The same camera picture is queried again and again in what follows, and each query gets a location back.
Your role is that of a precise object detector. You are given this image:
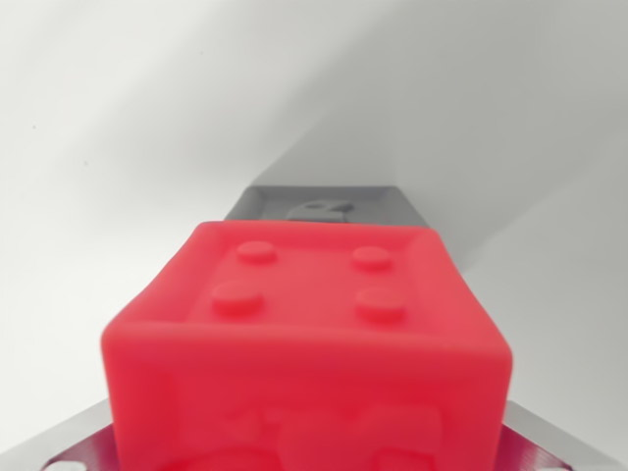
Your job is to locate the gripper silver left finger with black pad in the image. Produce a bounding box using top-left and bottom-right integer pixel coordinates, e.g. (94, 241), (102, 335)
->
(0, 398), (121, 471)

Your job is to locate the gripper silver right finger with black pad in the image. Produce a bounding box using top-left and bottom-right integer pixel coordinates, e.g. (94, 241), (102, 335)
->
(498, 398), (576, 471)

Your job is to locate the grey cube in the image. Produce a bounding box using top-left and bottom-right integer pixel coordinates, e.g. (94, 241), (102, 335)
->
(223, 184), (440, 232)

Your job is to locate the red studded cube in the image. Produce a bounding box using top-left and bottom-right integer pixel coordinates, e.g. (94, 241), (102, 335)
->
(99, 220), (514, 471)

